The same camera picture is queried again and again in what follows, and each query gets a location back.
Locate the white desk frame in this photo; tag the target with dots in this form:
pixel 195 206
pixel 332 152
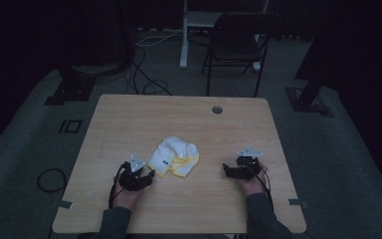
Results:
pixel 187 33

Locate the white towel with yellow edge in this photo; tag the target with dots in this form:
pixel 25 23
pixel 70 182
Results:
pixel 175 154

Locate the grey tape piece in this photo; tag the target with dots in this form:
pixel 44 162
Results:
pixel 297 202
pixel 65 204

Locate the grey table grommet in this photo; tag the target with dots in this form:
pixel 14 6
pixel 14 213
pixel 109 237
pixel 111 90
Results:
pixel 217 110

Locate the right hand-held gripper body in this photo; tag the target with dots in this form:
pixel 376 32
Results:
pixel 249 164

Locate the black stand base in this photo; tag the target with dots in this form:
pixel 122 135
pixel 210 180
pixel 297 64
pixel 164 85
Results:
pixel 73 88

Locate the person's right hand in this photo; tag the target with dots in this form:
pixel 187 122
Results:
pixel 253 186

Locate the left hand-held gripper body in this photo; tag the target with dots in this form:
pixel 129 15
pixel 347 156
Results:
pixel 131 181

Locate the black folding chair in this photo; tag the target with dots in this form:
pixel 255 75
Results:
pixel 235 43

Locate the person's left hand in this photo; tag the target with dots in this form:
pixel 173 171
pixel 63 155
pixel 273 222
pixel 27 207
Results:
pixel 126 197

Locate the black slanted stand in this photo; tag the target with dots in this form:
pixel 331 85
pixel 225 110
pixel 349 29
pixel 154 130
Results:
pixel 310 96

